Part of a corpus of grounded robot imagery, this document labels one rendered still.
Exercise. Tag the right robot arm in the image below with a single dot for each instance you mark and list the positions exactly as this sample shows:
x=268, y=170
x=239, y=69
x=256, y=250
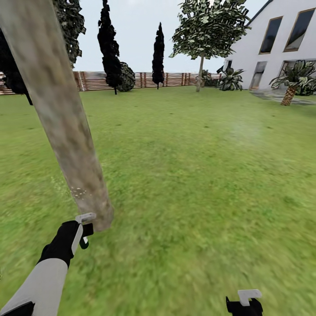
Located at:
x=245, y=307

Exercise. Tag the fixed window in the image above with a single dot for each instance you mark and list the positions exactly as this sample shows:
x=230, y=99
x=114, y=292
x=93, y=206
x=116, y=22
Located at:
x=258, y=75

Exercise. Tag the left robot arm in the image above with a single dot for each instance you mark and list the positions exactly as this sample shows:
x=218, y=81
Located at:
x=40, y=293

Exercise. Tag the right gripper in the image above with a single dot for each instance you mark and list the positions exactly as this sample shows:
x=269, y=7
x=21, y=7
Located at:
x=238, y=310

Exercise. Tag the pesticide atomizer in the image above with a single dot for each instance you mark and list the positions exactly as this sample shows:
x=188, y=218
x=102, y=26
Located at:
x=83, y=243

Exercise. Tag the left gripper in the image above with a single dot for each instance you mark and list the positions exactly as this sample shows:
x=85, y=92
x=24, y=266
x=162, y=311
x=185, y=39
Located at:
x=87, y=230

